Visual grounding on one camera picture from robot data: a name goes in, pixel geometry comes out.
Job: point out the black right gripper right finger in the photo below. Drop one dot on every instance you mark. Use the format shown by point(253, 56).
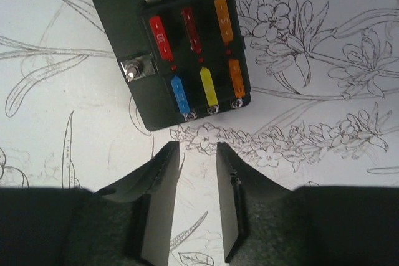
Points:
point(244, 194)

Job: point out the floral printed table mat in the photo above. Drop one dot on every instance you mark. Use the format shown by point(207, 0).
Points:
point(323, 110)

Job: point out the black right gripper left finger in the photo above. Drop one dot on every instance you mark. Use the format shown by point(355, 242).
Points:
point(149, 192)

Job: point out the black fuse box base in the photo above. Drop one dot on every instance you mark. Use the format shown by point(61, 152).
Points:
point(148, 76)

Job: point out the red blade fuse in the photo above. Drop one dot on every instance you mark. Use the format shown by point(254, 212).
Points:
point(191, 30)
point(161, 38)

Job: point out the yellow blade fuse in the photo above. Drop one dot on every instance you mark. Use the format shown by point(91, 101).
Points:
point(208, 86)

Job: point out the orange blade fuse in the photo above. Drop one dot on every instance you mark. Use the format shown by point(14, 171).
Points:
point(224, 21)
point(236, 78)

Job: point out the blue blade fuse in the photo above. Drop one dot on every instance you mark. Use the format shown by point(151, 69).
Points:
point(180, 95)

